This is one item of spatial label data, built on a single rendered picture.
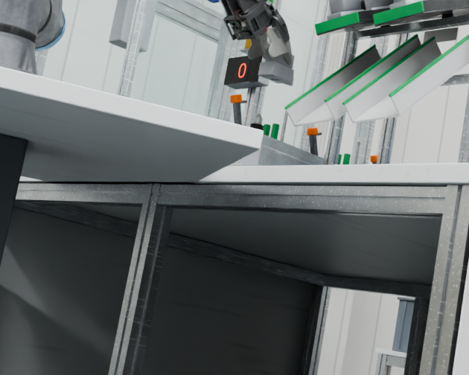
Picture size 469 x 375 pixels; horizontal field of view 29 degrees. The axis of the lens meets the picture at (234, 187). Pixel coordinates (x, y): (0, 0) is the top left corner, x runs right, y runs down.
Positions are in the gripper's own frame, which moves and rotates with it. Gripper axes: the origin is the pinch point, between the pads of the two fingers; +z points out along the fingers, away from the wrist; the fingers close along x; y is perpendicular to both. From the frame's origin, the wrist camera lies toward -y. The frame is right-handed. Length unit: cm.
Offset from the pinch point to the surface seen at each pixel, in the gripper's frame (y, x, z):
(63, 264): 33, -81, 42
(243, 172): 37.0, 19.5, 2.9
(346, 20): -0.8, 20.9, -6.7
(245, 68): -11.8, -26.4, 8.4
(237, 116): 11.7, -7.3, 7.2
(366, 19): -2.2, 24.5, -5.7
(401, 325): -86, -93, 175
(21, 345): 56, -80, 52
